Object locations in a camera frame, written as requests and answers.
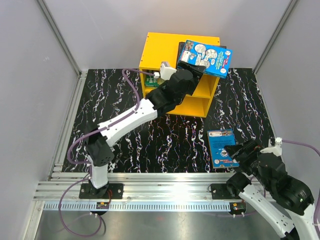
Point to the perforated cable duct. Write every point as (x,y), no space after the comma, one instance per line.
(146,206)

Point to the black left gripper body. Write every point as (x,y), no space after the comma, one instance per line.
(193,84)

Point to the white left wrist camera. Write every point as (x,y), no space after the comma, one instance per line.
(165,71)

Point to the aluminium front rail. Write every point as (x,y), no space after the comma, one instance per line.
(137,187)

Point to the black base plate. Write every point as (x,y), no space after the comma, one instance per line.
(226,191)
(111,190)

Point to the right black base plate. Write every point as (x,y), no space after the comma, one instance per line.
(226,191)

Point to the yellow wooden shelf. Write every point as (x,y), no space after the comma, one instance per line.
(163,47)

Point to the green 104-Storey Treehouse book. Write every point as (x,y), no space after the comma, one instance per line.
(151,81)

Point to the blue 130-Storey Treehouse book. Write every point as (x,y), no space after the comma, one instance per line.
(217,140)

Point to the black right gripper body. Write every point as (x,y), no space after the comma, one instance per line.
(249,162)

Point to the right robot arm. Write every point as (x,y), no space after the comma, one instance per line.
(291,194)

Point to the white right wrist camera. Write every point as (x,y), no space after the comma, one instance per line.
(274,146)

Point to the dark Tale of Two Cities book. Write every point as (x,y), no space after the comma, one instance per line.
(181,47)

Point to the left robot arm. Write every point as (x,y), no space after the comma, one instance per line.
(155,104)

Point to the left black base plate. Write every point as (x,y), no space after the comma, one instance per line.
(111,190)

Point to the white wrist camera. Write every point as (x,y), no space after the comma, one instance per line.
(274,146)
(165,71)

